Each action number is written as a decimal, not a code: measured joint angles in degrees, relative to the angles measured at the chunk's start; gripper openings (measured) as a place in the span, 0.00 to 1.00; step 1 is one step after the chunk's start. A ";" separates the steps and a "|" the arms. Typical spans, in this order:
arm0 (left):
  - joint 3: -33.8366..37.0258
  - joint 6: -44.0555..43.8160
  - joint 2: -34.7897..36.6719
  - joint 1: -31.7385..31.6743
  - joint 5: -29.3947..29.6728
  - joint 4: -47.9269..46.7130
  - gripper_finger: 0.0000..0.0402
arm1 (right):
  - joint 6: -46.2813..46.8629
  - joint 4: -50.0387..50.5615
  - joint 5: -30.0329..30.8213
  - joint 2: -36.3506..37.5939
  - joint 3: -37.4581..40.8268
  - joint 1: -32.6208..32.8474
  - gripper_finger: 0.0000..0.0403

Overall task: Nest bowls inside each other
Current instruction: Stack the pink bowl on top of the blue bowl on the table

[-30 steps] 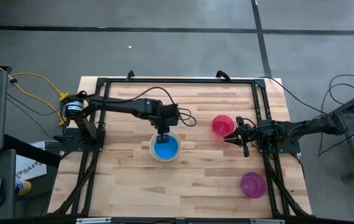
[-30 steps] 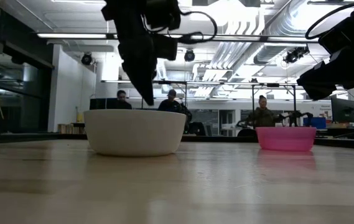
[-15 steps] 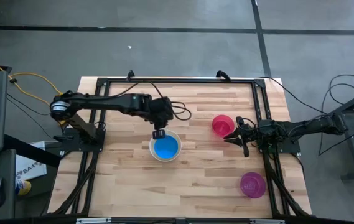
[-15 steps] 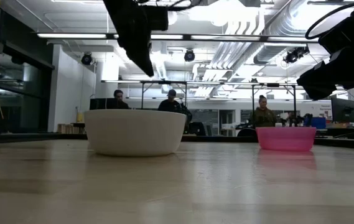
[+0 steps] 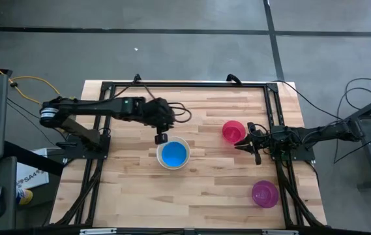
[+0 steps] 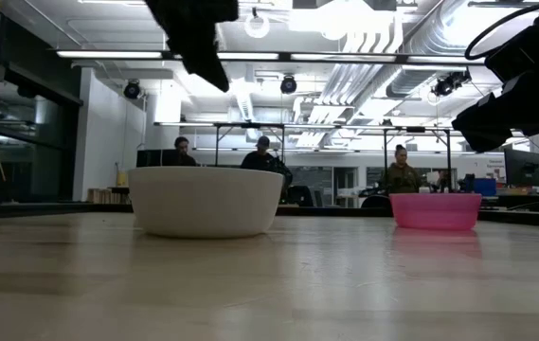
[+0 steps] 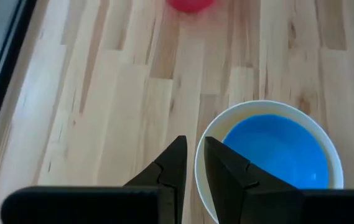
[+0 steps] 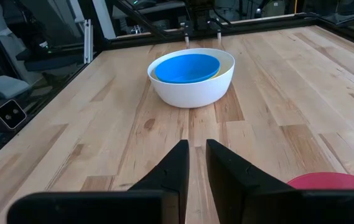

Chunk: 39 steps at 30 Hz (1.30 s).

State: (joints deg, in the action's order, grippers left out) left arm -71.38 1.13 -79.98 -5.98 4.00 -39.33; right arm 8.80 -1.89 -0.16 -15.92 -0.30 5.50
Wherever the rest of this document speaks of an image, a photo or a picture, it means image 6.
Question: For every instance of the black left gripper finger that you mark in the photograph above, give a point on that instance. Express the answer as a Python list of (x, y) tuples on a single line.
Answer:
[(228, 9), (193, 33)]

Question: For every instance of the pink translucent plastic bowl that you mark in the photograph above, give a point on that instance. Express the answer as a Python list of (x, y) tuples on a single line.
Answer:
[(435, 213)]

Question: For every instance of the black computer monitor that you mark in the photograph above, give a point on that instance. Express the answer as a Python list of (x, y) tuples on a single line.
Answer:
[(155, 157), (522, 168)]

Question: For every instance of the black ceiling spot lamp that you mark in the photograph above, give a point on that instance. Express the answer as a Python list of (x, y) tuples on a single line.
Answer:
[(131, 89), (288, 84), (446, 85)]

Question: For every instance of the long ceiling light strip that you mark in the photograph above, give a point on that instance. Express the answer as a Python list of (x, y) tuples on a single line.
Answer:
[(108, 54)]

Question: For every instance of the blue box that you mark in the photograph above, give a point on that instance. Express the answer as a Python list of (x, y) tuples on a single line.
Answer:
[(484, 187)]

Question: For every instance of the person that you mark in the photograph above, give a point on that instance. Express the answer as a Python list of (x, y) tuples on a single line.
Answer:
[(183, 147), (259, 161), (401, 177)]

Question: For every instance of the small yellow container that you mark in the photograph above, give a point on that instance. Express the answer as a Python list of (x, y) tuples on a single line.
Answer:
[(122, 179)]

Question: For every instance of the large white bowl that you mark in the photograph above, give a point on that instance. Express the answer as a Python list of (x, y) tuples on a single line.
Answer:
[(203, 203)]

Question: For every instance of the black office chair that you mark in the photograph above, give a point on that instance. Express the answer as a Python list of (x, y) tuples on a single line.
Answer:
[(300, 196)]

